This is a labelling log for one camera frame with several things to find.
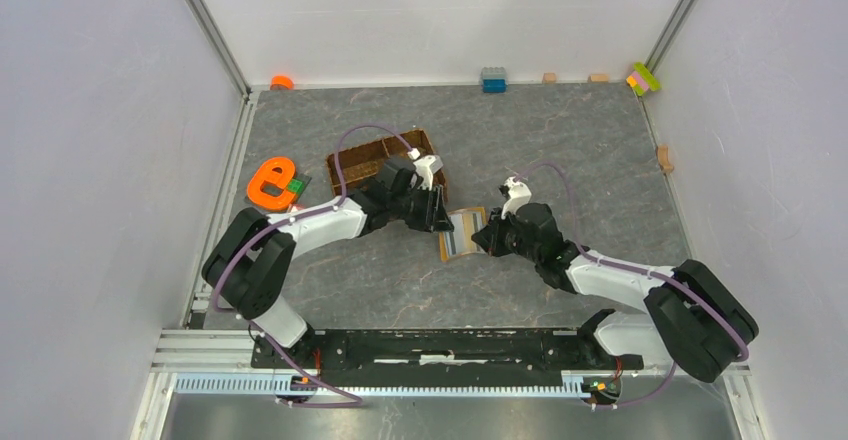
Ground orange round cap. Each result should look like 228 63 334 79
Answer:
269 75 294 90

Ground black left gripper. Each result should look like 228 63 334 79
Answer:
389 182 455 234

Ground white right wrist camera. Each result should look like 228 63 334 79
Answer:
498 176 532 219

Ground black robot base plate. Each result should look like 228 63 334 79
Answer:
286 328 644 388

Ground brown woven basket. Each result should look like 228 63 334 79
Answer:
339 128 436 190

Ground aluminium frame rail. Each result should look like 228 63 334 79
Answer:
185 0 252 98

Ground yellow leather card holder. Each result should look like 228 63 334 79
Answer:
439 206 487 262

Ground blue cards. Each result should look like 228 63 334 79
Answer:
440 209 479 261

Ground blue grey toy bricks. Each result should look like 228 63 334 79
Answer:
479 67 508 94

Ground green toy brick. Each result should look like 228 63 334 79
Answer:
286 176 311 196

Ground orange letter shaped block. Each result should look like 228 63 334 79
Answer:
247 157 296 212

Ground curved wooden block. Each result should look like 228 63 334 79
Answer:
656 145 675 175

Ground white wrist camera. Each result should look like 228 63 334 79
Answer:
498 176 532 219
406 148 443 190

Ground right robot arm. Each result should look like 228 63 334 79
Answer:
471 203 760 383

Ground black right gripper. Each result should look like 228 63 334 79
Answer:
472 206 541 264

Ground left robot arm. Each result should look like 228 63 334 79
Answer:
201 155 453 368

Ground green pink yellow bricks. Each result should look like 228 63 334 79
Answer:
625 62 662 97

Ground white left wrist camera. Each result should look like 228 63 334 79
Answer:
406 148 443 190

